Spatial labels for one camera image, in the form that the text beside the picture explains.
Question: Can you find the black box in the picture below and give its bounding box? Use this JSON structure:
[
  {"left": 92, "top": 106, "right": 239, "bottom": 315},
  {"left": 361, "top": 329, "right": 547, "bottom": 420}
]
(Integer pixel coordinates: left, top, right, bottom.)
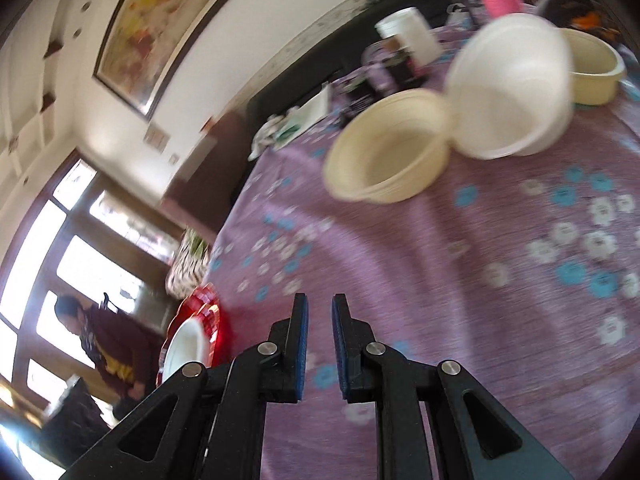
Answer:
[{"left": 392, "top": 35, "right": 428, "bottom": 88}]

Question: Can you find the wooden glass door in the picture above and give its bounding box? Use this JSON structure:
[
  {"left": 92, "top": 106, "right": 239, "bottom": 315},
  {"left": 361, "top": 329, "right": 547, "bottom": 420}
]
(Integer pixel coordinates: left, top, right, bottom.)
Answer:
[{"left": 0, "top": 152, "right": 186, "bottom": 431}]

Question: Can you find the large red plate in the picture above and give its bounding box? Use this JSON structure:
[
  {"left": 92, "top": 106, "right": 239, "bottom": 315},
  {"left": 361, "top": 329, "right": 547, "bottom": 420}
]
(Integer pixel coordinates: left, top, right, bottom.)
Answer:
[{"left": 157, "top": 284, "right": 233, "bottom": 388}]

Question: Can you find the black sofa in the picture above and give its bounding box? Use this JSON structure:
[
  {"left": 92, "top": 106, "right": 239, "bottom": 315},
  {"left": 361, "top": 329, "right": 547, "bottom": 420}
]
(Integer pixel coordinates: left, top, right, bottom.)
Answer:
[{"left": 245, "top": 0, "right": 476, "bottom": 131}]

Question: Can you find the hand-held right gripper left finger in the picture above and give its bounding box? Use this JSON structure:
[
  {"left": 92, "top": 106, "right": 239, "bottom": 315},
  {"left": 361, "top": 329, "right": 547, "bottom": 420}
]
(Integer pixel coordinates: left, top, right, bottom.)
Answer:
[{"left": 60, "top": 292, "right": 311, "bottom": 480}]

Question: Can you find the small red plate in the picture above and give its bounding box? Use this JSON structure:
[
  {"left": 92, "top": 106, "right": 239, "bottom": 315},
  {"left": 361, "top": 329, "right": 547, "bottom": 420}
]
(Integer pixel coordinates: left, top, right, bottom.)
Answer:
[{"left": 167, "top": 305, "right": 223, "bottom": 371}]

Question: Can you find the purple floral tablecloth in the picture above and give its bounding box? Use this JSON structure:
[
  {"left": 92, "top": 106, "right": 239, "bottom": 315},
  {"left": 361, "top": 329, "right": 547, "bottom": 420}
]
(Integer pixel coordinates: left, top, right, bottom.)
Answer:
[{"left": 202, "top": 5, "right": 640, "bottom": 480}]

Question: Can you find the striped stool cover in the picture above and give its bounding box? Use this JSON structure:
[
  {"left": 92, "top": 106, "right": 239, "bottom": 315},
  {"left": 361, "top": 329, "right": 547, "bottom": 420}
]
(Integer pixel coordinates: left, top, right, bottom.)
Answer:
[{"left": 165, "top": 227, "right": 213, "bottom": 298}]

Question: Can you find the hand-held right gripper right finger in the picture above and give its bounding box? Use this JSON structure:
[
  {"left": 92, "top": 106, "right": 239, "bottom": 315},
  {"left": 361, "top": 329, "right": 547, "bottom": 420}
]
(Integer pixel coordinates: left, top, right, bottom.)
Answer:
[{"left": 330, "top": 294, "right": 576, "bottom": 480}]

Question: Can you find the white bowl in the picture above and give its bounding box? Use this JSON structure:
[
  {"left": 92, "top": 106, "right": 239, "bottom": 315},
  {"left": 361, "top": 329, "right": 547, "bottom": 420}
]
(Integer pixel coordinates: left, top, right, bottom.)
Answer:
[
  {"left": 444, "top": 12, "right": 573, "bottom": 161},
  {"left": 162, "top": 319, "right": 203, "bottom": 381}
]

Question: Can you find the black and orange bag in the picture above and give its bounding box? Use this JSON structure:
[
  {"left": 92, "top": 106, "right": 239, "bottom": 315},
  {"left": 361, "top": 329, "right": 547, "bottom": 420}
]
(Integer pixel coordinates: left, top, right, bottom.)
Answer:
[{"left": 537, "top": 0, "right": 616, "bottom": 31}]

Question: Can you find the cream ribbed bowl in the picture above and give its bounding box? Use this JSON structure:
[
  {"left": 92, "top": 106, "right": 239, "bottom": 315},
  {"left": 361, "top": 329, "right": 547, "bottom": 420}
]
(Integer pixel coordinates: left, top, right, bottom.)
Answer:
[
  {"left": 322, "top": 89, "right": 453, "bottom": 205},
  {"left": 560, "top": 27, "right": 627, "bottom": 107}
]

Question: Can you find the brown armchair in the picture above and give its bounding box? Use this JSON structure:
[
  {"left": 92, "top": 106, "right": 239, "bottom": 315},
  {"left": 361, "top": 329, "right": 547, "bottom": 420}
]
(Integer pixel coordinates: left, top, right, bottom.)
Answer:
[{"left": 160, "top": 110, "right": 251, "bottom": 246}]

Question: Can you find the framed wall painting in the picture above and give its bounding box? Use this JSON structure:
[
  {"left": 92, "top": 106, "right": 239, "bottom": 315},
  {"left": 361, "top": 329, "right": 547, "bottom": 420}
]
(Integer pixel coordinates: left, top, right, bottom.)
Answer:
[{"left": 92, "top": 0, "right": 271, "bottom": 121}]

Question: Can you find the white plastic cup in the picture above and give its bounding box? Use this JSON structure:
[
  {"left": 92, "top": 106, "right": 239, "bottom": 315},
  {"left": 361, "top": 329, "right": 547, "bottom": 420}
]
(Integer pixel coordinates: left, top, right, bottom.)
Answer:
[{"left": 375, "top": 7, "right": 443, "bottom": 63}]

